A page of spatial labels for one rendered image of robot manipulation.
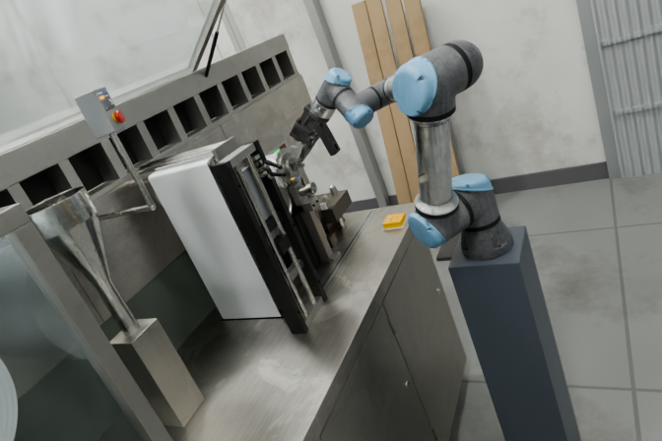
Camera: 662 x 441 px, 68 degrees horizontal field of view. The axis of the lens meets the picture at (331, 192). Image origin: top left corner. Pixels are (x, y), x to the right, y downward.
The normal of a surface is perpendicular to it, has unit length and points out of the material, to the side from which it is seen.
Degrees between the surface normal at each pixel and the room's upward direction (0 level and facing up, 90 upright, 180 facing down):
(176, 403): 90
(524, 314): 90
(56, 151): 90
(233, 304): 90
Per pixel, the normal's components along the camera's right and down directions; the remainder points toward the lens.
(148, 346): 0.86, -0.16
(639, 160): -0.40, 0.46
